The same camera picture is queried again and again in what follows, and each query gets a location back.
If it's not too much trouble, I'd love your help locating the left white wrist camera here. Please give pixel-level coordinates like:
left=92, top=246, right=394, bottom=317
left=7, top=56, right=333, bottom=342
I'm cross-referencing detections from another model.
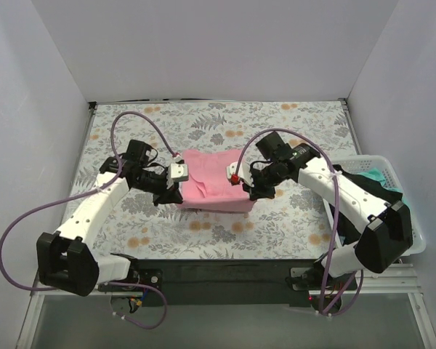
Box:
left=166, top=153, right=189, bottom=188

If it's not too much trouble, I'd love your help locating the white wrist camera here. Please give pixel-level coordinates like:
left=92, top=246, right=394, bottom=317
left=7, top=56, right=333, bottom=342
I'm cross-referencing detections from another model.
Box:
left=166, top=153, right=189, bottom=188
left=226, top=162, right=254, bottom=187

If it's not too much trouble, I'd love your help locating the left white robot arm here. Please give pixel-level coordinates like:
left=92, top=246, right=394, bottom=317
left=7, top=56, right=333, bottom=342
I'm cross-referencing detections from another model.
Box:
left=36, top=140, right=189, bottom=296

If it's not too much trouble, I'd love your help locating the aluminium frame rail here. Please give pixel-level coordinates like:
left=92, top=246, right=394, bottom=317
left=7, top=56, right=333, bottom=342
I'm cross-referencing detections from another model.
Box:
left=31, top=264, right=422, bottom=297

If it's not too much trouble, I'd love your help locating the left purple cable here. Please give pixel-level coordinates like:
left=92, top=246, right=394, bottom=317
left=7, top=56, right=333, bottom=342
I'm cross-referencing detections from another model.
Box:
left=0, top=111, right=179, bottom=330

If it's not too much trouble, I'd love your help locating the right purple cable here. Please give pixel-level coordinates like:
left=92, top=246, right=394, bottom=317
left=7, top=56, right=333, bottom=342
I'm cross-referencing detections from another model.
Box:
left=232, top=129, right=364, bottom=316

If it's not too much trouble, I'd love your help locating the black t shirt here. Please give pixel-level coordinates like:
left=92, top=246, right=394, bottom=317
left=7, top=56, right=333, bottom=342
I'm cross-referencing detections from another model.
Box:
left=334, top=164, right=382, bottom=245

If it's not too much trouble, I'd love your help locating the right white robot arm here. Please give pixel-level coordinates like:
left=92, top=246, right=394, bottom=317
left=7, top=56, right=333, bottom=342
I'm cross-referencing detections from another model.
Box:
left=227, top=129, right=413, bottom=289

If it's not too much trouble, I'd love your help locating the teal t shirt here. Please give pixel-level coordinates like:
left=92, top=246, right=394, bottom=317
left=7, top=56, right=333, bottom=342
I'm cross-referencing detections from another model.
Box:
left=358, top=167, right=408, bottom=204

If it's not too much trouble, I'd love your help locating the floral table cloth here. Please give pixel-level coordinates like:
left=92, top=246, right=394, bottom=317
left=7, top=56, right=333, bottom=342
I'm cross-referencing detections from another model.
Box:
left=72, top=101, right=356, bottom=259

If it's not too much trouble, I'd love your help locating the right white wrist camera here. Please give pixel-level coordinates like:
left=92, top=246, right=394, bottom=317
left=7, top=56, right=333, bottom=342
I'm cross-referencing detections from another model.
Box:
left=226, top=162, right=254, bottom=187

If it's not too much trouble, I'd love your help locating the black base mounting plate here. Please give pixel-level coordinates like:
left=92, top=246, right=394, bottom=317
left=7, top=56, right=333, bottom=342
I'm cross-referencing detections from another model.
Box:
left=97, top=258, right=358, bottom=308

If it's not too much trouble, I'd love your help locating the purple cable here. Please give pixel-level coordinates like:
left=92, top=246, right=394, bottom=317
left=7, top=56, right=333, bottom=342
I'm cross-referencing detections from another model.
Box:
left=0, top=111, right=179, bottom=330
left=232, top=129, right=364, bottom=316

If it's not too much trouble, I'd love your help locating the pink t shirt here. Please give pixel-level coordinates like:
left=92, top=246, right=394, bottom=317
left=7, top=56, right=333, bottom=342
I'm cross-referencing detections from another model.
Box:
left=177, top=149, right=254, bottom=213

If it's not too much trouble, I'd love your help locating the white plastic laundry basket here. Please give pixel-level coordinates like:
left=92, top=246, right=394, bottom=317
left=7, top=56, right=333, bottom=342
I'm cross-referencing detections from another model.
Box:
left=332, top=155, right=427, bottom=257

